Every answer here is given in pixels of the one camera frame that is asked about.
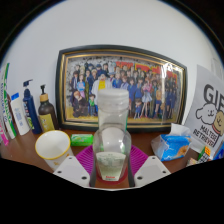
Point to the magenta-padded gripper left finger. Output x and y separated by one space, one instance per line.
71 170

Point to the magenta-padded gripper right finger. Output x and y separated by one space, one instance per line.
151 170

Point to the clear plastic drink bottle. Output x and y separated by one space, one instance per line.
112 143

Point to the blue tissue pack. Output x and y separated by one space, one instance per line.
171 146

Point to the white cup with yellow rim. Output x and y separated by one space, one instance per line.
53 145

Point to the small green box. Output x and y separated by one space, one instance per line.
81 140

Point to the small patterned snack packet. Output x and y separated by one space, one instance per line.
192 162

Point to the colourful puzzle cube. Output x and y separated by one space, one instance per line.
204 155

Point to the brown pump bottle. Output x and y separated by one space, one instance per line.
47 115

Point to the dark blue pump bottle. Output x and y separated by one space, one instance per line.
31 111

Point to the white tube with blue cap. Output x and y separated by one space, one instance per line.
20 116

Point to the tall pink and white box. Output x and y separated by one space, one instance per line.
3 131

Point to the white printed paper gift bag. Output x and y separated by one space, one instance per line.
208 113

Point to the framed group picture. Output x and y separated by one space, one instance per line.
146 83

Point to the tall green and white box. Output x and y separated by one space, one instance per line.
7 103

